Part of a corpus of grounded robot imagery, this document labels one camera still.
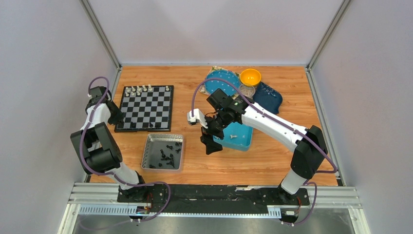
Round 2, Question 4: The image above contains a silver metal tray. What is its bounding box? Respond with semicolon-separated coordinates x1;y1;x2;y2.
141;134;184;173

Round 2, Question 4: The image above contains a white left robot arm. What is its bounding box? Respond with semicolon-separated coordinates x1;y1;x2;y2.
70;86;149;202

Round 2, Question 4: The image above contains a yellow bowl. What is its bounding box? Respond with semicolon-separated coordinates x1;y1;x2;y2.
240;68;262;87

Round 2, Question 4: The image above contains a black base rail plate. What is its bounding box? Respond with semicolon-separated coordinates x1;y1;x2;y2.
117;184;310;215

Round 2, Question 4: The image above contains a clear glass cup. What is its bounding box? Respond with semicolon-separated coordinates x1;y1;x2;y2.
239;84;256;99

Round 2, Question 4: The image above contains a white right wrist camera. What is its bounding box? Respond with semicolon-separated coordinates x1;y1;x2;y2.
187;109;208;129

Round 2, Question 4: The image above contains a blue plastic bin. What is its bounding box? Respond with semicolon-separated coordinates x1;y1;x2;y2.
214;122;253;152

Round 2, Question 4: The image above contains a floral rectangular tray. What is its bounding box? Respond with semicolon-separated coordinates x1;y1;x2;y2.
198;66;241;98

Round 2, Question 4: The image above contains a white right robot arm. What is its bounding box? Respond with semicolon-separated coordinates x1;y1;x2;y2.
187;89;327;204

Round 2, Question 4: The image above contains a dark blue leaf plate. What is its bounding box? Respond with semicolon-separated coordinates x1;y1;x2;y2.
253;82;283;115

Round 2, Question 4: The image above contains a light blue dotted plate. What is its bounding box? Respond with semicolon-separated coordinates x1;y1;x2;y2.
204;70;242;97

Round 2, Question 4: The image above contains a black and white chessboard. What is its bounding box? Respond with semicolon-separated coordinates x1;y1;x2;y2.
114;85;174;133

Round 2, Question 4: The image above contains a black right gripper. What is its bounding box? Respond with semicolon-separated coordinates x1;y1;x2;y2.
199;110;230;156

